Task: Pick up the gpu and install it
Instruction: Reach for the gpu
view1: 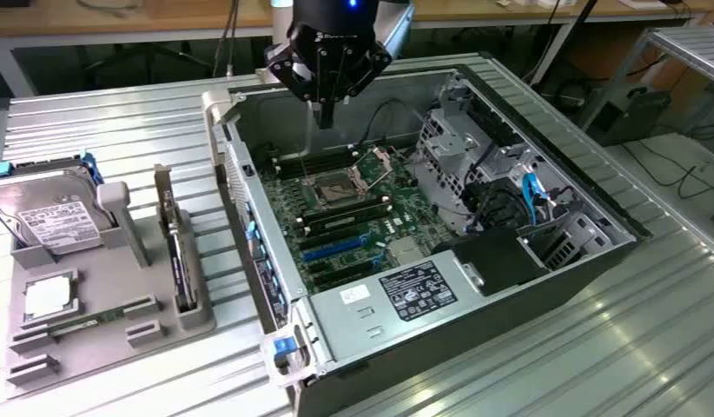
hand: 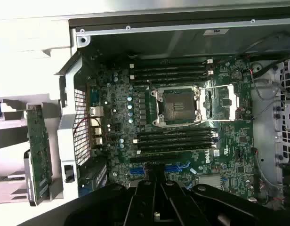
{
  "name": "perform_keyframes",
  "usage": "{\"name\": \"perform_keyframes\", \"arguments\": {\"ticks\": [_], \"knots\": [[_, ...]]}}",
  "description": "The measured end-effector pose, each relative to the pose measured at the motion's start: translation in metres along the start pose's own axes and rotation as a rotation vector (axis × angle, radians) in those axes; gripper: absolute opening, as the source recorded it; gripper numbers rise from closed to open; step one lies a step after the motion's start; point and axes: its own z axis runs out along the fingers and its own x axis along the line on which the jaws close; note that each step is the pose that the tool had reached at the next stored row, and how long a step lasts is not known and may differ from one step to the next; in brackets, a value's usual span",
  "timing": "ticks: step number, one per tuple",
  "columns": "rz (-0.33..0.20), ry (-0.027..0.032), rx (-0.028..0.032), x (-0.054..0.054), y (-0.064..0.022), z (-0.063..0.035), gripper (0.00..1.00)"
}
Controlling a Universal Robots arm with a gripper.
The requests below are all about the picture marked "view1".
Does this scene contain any silver hard disk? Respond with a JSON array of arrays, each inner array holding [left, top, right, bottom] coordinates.
[[0, 167, 112, 256]]

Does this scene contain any metal slat shelf frame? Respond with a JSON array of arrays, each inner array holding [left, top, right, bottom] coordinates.
[[615, 27, 714, 147]]

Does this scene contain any blue wire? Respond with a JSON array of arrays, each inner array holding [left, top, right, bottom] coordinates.
[[521, 172, 545, 228]]

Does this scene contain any black expansion slot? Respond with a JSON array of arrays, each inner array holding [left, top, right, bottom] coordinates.
[[307, 258, 382, 283]]

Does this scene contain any graphics card with metal bracket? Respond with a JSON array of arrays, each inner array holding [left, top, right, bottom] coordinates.
[[152, 163, 199, 312]]

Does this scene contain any grey parts rack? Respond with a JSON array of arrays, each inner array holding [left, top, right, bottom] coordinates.
[[3, 181, 216, 400]]

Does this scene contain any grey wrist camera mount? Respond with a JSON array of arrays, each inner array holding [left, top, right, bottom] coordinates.
[[376, 0, 418, 60]]

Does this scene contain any blue expansion slot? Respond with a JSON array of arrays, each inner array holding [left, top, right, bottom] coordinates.
[[302, 241, 367, 263]]

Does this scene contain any silver chipset heatsink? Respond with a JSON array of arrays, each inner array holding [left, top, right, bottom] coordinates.
[[387, 240, 427, 267]]

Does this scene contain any black floor cable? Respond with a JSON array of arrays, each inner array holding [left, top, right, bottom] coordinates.
[[622, 123, 714, 229]]

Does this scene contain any blue disk carrier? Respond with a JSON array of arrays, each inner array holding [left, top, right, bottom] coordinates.
[[0, 149, 107, 185]]

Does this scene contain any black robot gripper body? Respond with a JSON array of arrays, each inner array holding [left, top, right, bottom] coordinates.
[[287, 0, 383, 56]]

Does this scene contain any metal disk bay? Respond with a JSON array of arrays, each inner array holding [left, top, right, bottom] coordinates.
[[418, 84, 513, 218]]

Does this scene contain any CPU socket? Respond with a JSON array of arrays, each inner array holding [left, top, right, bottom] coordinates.
[[311, 172, 366, 207]]

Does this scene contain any installed black RAM stick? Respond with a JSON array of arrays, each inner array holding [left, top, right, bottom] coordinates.
[[303, 207, 394, 235], [300, 195, 392, 221]]

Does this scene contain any green RAM stick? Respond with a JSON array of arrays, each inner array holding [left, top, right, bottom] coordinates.
[[45, 303, 134, 336]]

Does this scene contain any grey power supply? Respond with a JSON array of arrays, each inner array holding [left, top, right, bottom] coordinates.
[[306, 249, 487, 365]]

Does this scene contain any green motherboard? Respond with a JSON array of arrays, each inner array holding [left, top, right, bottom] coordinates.
[[256, 145, 470, 291]]

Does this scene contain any wooden desk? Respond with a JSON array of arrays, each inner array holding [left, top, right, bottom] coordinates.
[[0, 0, 711, 99]]

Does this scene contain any hanging grey cable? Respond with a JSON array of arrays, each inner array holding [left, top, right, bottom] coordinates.
[[214, 0, 242, 78]]

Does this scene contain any silver CPU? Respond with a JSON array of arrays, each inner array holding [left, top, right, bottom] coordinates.
[[23, 277, 75, 317]]

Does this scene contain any black box on floor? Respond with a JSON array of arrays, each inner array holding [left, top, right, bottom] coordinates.
[[586, 85, 673, 148]]

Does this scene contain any open black PC case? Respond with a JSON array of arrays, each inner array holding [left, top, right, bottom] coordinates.
[[200, 51, 655, 417]]

